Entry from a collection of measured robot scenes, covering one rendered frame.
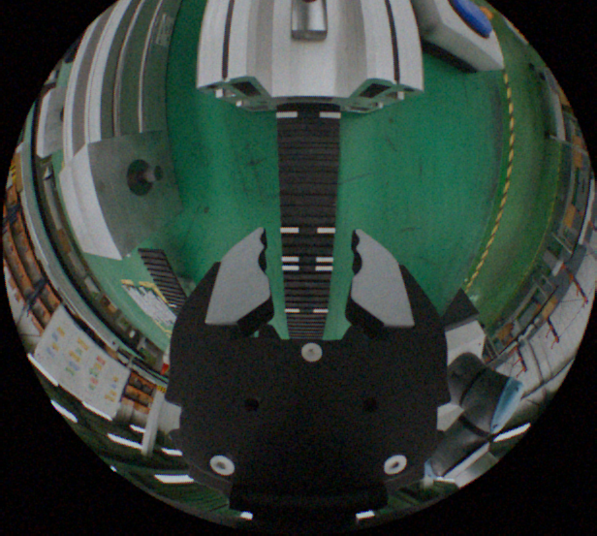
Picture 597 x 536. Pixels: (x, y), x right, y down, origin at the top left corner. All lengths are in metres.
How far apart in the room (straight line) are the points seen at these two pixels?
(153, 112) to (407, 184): 0.25
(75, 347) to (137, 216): 2.96
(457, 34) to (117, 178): 0.27
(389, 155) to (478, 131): 0.13
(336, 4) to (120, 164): 0.19
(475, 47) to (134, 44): 0.27
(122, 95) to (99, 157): 0.05
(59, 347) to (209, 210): 2.97
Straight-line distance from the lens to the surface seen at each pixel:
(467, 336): 0.59
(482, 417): 0.48
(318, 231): 0.16
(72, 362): 3.14
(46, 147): 0.37
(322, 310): 0.21
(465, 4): 0.21
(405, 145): 0.18
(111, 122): 0.17
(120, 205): 0.16
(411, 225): 0.21
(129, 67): 0.20
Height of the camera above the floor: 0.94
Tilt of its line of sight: 59 degrees down
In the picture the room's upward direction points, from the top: 177 degrees counter-clockwise
